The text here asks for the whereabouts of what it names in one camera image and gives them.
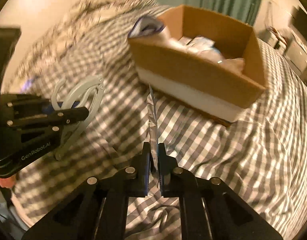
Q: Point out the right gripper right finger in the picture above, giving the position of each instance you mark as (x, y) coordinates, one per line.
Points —
(209, 208)

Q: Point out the silver foil packet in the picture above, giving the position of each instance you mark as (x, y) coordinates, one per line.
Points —
(153, 136)

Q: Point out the blue tissue pack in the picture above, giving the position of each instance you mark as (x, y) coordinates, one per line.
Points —
(197, 44)

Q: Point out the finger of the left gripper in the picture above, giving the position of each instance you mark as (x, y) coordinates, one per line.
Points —
(57, 118)
(53, 106)

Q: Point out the grey checked bed sheet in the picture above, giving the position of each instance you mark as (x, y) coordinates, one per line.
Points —
(262, 157)

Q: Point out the cream lace cloth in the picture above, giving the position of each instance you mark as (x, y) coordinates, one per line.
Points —
(236, 65)

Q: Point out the white blue rolled sock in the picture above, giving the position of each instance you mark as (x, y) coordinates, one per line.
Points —
(146, 25)

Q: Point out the brown cardboard box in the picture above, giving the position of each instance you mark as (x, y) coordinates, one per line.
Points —
(162, 62)

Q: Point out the white suitcase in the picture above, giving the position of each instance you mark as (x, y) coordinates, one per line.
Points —
(273, 38)

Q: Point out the floral patterned duvet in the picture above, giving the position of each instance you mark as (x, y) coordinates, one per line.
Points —
(53, 45)

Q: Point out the grey plastic clothes hanger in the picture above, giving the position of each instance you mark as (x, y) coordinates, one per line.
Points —
(78, 97)

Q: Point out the left hand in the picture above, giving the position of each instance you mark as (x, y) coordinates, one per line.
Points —
(8, 183)

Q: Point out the silver mini fridge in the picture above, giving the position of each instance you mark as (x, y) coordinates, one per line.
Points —
(296, 56)

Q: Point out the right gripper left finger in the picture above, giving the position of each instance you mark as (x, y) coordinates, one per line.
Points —
(97, 208)

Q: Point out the black wall television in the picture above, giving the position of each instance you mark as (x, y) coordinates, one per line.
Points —
(299, 21)

